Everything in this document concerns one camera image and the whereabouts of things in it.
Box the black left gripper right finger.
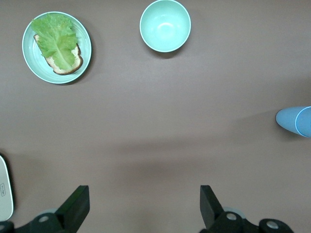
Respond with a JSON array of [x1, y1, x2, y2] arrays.
[[199, 184, 296, 233]]

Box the green lettuce leaf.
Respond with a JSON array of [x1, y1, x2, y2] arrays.
[[30, 13, 78, 70]]

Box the toasted bread slice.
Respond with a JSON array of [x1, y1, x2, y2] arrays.
[[33, 33, 84, 75]]

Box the blue cup holding tissue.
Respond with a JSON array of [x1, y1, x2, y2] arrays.
[[275, 106, 311, 138]]

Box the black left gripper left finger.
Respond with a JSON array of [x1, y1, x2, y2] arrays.
[[0, 185, 90, 233]]

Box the mint green plate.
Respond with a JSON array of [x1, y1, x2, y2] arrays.
[[21, 11, 93, 85]]

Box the mint green bowl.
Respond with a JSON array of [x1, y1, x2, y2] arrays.
[[139, 0, 192, 53]]

